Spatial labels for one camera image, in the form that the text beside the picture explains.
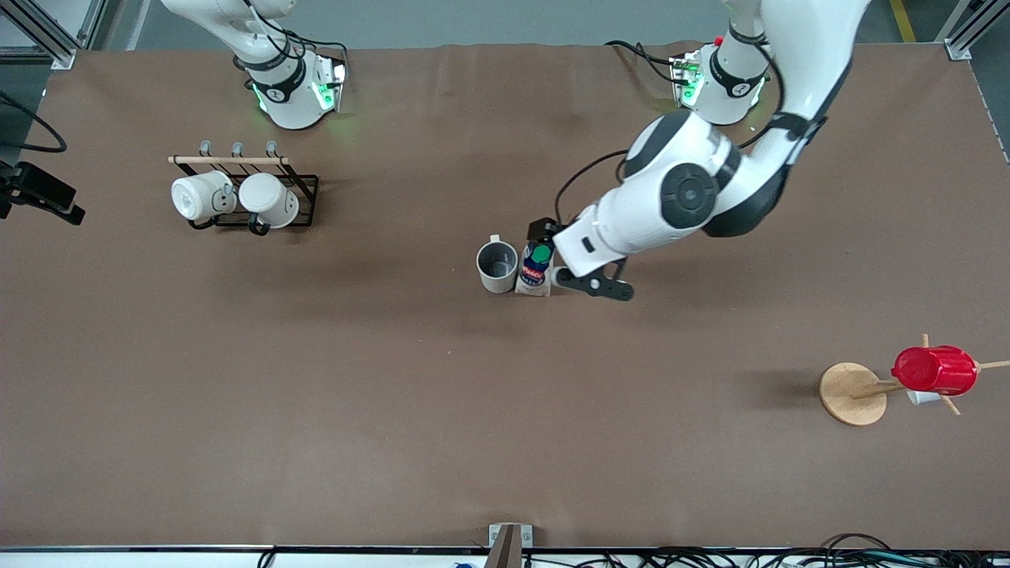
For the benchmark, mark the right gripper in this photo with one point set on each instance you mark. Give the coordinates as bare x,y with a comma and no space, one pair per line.
46,186

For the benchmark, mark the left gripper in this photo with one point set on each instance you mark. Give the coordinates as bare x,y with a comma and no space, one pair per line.
546,229

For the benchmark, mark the blue white milk carton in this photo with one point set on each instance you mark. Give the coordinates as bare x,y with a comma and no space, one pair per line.
535,280

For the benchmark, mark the grey ceramic mug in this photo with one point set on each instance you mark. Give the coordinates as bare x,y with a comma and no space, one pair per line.
497,264

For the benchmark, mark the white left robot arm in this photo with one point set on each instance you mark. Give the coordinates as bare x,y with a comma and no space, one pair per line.
686,193

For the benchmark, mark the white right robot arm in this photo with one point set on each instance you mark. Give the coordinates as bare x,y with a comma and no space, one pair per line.
284,95

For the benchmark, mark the small white cup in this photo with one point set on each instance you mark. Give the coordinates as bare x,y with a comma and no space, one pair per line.
919,397

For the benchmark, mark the red plastic cup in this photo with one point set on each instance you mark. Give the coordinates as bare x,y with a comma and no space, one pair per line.
935,371

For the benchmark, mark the brown paper table cover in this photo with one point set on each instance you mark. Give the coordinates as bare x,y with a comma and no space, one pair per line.
505,394

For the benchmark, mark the wooden mug tree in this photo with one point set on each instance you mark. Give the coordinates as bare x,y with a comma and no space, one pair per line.
848,394

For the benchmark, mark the aluminium frame profile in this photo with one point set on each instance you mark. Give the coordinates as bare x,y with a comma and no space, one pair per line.
47,39
966,35

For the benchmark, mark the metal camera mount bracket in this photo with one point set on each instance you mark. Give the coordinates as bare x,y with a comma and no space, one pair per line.
505,544

